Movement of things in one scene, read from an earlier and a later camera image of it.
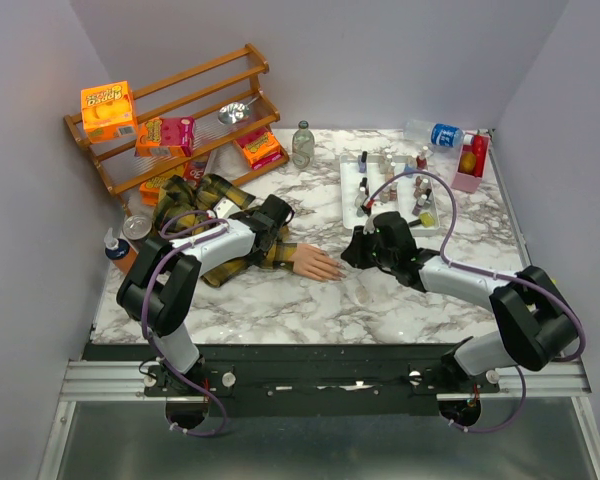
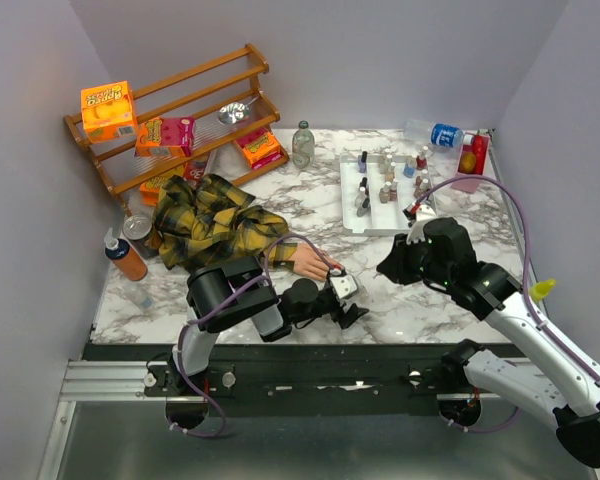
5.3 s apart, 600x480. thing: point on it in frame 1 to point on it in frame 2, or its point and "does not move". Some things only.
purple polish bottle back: [362, 162] does not move
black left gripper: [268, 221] to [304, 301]
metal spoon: [234, 112] does not move
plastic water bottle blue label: [418, 133] does not move
